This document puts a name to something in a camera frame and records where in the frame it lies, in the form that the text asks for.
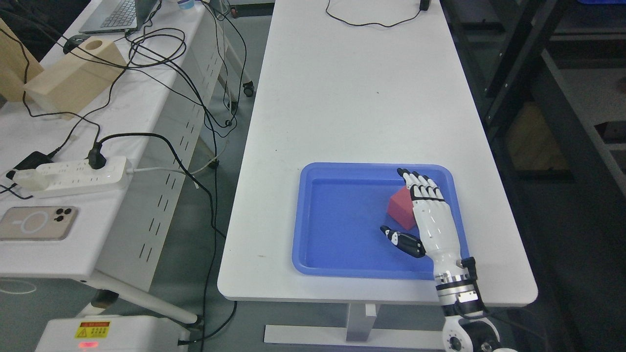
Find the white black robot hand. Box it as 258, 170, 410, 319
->
380, 168, 467, 285

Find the pink block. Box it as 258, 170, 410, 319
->
387, 187, 416, 230

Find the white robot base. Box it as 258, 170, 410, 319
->
35, 315, 190, 352

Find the white robot forearm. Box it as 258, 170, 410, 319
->
436, 259, 512, 352

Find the blue tray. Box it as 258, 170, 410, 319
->
291, 162, 470, 281

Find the left black metal shelf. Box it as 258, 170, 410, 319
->
441, 0, 626, 352

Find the wooden block with hole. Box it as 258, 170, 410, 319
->
24, 37, 127, 120

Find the white table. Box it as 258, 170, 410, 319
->
217, 0, 538, 352

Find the black power plug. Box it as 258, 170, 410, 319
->
87, 142, 107, 170

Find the white side desk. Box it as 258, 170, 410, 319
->
1, 1, 236, 326

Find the white power strip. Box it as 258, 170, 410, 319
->
13, 156, 132, 198

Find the grey laptop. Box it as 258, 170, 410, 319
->
80, 0, 157, 34

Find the smartphone in beige case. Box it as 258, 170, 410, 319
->
0, 206, 79, 241

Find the black cable on table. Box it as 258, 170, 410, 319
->
325, 0, 431, 28

